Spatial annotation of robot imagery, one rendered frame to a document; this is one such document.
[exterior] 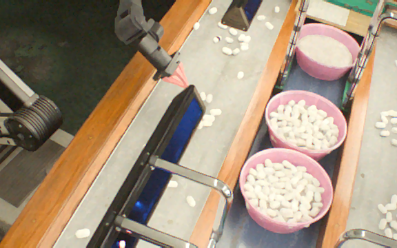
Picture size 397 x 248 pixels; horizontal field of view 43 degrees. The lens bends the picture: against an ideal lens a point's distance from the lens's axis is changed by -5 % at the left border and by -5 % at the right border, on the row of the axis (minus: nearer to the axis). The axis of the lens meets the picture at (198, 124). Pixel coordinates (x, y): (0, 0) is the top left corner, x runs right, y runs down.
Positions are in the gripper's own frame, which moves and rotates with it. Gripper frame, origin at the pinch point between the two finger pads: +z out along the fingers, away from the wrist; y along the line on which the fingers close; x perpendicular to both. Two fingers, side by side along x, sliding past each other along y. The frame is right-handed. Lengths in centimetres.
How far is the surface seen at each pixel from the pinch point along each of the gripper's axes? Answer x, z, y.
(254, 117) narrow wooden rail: -8.2, 21.6, 3.4
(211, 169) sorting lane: -2.6, 18.3, -19.7
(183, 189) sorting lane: 0.4, 14.4, -29.6
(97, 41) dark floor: 117, -14, 103
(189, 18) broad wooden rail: 14.0, -6.3, 43.7
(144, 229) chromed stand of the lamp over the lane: -32, -7, -68
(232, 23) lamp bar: -23.1, -6.5, 6.1
